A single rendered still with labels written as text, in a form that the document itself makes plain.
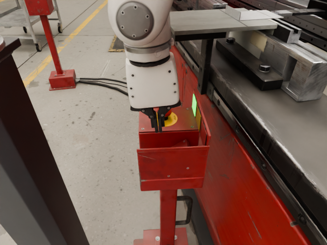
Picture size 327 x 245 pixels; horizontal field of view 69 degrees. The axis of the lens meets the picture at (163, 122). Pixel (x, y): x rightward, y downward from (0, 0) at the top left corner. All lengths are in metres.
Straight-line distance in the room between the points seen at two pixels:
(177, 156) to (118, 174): 1.03
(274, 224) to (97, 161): 1.28
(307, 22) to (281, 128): 0.55
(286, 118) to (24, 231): 0.76
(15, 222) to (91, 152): 0.98
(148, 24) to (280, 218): 0.42
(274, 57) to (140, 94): 0.37
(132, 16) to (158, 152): 0.31
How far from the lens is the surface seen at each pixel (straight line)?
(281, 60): 0.65
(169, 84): 0.45
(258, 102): 0.58
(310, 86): 0.61
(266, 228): 0.59
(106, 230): 1.35
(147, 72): 0.43
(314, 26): 0.98
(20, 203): 0.73
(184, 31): 0.59
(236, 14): 0.70
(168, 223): 0.91
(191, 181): 0.61
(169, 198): 0.79
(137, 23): 0.31
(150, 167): 0.56
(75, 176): 1.60
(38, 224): 0.80
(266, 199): 0.56
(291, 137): 0.50
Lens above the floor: 1.17
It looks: 38 degrees down
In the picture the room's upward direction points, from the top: straight up
